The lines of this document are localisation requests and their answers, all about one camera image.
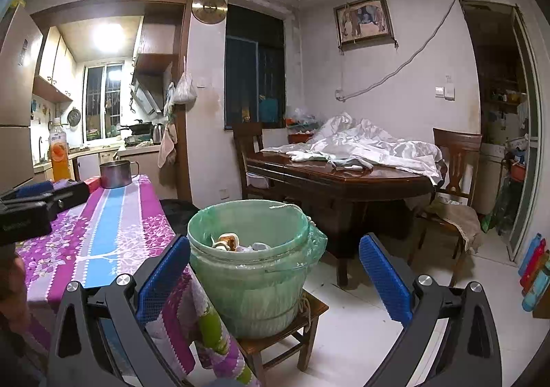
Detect cream wall cabinets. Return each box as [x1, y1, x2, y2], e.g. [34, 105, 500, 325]
[33, 26, 78, 103]

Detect kitchen counter cabinets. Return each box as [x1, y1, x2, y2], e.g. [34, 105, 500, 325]
[34, 142, 164, 181]

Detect dark wooden chair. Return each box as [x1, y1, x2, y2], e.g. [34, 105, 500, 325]
[232, 121, 269, 201]

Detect steel range hood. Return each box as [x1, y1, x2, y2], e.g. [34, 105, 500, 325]
[130, 63, 173, 115]

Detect carved wooden chair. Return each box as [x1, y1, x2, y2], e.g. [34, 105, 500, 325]
[408, 128, 484, 280]

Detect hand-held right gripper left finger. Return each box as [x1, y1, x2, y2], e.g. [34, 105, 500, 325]
[47, 234, 192, 387]

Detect blue plastic bottle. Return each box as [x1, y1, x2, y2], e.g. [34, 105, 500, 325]
[518, 233, 543, 277]

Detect orange juice bottle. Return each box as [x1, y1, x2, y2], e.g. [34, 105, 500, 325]
[48, 117, 72, 182]

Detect floral striped tablecloth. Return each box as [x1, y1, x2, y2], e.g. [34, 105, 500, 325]
[15, 174, 259, 387]

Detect hanging pink towel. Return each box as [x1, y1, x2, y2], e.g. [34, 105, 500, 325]
[157, 123, 178, 168]

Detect hanging cloth bundle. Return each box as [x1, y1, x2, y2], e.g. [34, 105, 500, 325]
[162, 82, 176, 117]

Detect green lined trash bin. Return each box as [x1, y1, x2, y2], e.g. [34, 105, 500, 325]
[187, 199, 328, 340]

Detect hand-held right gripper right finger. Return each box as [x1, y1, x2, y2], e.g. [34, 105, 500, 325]
[359, 232, 503, 387]

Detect brown white wrapper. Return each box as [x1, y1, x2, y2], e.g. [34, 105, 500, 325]
[212, 233, 239, 251]

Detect red plastic bottle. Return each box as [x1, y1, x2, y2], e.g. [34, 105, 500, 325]
[521, 239, 547, 289]

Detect glass sliding door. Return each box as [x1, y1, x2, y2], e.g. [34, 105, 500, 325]
[507, 4, 542, 263]

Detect grey wall cable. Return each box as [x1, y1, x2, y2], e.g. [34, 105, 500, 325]
[335, 0, 462, 102]

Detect cream cabinet above hood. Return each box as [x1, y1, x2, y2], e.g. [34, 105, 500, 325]
[135, 22, 181, 74]

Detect black wok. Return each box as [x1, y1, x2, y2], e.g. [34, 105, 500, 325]
[120, 121, 154, 134]

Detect stack of colourful bowls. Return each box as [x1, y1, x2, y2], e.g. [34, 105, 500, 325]
[286, 107, 323, 144]

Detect dark wooden dining table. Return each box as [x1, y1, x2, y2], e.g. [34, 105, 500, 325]
[245, 151, 437, 289]

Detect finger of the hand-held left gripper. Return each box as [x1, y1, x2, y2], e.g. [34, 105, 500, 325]
[0, 181, 54, 201]
[51, 181, 90, 222]

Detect white appliance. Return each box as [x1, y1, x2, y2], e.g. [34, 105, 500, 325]
[479, 142, 505, 216]

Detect small wooden stool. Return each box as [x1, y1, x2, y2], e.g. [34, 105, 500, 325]
[234, 288, 329, 375]

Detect beige chair cloth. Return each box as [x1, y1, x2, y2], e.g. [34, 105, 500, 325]
[425, 193, 484, 254]

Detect crumpled white cloth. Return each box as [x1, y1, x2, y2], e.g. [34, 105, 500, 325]
[262, 112, 445, 186]

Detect grey refrigerator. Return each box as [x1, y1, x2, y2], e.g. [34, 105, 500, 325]
[0, 0, 44, 190]

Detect hanging white plastic bag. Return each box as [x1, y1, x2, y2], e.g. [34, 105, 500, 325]
[173, 56, 198, 105]

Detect teal plastic bottle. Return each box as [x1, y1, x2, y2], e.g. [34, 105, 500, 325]
[522, 262, 550, 312]

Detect barred kitchen window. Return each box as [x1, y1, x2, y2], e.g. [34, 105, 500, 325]
[82, 64, 125, 141]

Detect steel pot with handle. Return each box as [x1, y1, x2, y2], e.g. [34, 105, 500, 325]
[99, 159, 140, 189]

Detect framed elephant picture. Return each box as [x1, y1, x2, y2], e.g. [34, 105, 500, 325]
[333, 0, 395, 52]

